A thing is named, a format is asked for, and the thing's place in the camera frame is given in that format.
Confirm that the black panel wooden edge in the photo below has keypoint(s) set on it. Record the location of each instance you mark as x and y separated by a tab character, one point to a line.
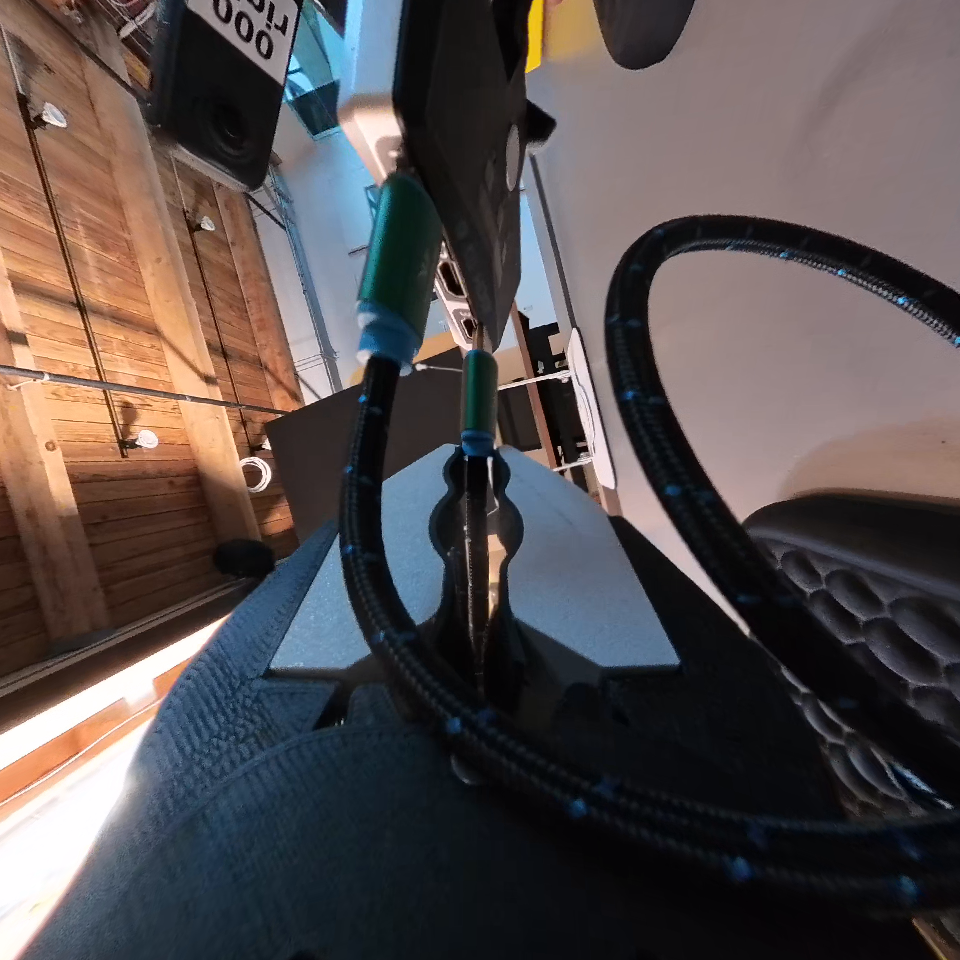
315	465

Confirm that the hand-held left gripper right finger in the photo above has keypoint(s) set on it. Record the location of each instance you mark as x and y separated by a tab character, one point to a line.
585	592

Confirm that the black HDMI switch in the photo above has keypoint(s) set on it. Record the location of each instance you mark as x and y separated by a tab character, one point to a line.
457	112

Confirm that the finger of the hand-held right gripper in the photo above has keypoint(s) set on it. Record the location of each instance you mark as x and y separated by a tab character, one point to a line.
367	124

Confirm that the black padded cushion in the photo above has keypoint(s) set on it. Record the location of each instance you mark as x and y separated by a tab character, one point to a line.
885	600

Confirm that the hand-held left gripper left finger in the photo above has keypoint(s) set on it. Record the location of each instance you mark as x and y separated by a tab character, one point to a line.
412	540

